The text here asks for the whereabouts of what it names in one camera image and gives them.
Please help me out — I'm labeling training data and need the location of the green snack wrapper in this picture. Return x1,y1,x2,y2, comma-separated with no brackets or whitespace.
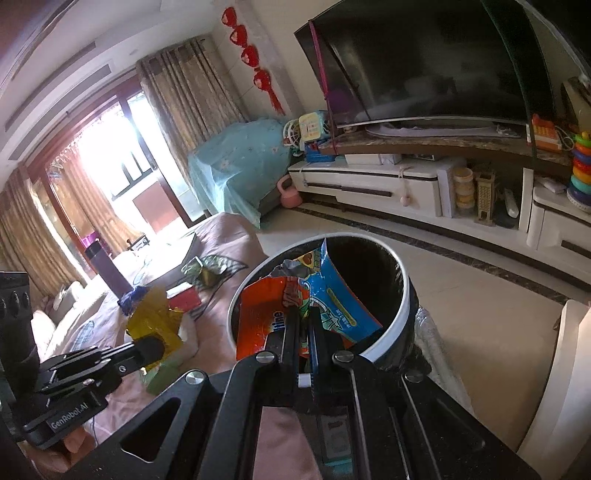
139,361,181,396

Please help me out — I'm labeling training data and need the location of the yellow snack wrapper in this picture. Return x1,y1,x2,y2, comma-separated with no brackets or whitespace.
126,288,183,360

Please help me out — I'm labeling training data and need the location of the blue plastic snack bag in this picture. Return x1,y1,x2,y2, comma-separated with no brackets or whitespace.
117,285,149,316

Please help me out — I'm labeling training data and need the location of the red cardboard box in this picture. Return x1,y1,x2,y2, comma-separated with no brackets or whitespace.
166,282,201,312

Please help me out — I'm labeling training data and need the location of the orange snack bag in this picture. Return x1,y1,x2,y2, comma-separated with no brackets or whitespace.
235,276,310,360

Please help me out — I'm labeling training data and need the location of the white round trash bin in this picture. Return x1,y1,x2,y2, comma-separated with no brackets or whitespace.
228,232,419,370

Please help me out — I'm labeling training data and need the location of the person's left hand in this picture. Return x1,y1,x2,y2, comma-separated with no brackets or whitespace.
19,427,96,479

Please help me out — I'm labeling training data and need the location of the pink table cloth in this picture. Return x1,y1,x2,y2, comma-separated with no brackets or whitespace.
21,213,321,479

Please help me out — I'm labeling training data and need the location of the purple thermos bottle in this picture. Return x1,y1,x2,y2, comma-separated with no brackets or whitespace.
85,240,132,299

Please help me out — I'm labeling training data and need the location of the green snack packet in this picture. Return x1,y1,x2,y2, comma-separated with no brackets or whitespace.
181,255,226,289

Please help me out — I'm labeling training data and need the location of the pink kettlebell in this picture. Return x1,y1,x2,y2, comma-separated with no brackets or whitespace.
276,174,303,209

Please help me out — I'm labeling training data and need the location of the teal cloth covered furniture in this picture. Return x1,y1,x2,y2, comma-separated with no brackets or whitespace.
188,118,290,228

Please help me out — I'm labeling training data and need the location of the white tv cabinet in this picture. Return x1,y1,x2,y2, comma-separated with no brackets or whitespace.
288,154,590,282

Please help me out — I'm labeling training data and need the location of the yellow toy phone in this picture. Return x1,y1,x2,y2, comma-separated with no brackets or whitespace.
298,110,329,143

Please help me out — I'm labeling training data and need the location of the beige window curtain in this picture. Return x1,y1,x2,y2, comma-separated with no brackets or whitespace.
135,35,247,181

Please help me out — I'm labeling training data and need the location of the red hanging lantern decoration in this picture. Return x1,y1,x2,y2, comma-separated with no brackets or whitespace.
221,6,286,116

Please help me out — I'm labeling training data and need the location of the large black television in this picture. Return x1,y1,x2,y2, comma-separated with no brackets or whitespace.
294,0,555,126

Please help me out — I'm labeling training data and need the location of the rainbow stacking ring toy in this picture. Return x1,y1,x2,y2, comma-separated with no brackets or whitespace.
567,130,591,214

